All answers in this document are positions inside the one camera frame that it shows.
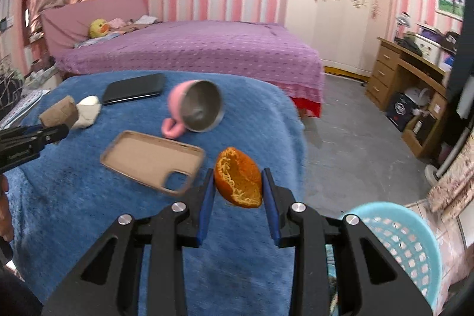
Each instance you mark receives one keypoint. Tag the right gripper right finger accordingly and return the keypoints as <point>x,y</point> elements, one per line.
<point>294,225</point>

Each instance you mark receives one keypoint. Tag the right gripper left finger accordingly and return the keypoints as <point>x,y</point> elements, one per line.
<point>183,224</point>

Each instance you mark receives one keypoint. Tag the orange peel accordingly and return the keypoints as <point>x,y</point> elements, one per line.
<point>238,179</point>

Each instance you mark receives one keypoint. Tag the white tissue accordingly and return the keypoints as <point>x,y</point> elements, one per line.
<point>88,111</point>

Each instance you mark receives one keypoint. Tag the person's left hand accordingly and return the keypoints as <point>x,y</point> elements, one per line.
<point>6,227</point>

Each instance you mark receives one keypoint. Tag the dotted folded bedding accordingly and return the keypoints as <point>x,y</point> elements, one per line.
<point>15,117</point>

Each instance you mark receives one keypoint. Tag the tan phone case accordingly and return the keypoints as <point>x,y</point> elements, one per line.
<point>150,160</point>

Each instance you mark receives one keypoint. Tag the blue knitted blanket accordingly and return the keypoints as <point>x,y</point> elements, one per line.
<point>63,201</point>

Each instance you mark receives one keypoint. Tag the light blue plastic basket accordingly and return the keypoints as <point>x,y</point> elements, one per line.
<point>387,263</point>

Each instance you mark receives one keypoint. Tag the black smartphone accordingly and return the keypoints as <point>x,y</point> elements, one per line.
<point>134,88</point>

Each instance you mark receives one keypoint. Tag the pink metal cup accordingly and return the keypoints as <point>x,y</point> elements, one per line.
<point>195,105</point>

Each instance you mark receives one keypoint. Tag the purple dotted bed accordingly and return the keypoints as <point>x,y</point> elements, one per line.
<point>265,51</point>

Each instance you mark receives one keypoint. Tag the yellow duck plush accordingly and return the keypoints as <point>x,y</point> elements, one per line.
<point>98,28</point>

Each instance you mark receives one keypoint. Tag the white standing fan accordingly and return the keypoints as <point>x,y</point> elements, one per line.
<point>447,155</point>

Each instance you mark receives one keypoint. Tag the black gift bag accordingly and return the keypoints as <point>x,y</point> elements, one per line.
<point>400,110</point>

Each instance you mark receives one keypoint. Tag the wooden desk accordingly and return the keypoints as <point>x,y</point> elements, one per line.
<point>409,90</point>

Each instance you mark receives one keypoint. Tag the floral curtain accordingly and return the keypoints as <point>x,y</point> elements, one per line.
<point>454,191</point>

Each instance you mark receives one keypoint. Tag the white storage box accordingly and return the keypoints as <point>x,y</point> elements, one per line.
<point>431,50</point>

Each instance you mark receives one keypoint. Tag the dark hanging jacket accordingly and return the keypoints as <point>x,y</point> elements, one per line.
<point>460,84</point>

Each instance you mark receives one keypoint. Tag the desk lamp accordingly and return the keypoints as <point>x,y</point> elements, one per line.
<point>403,21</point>

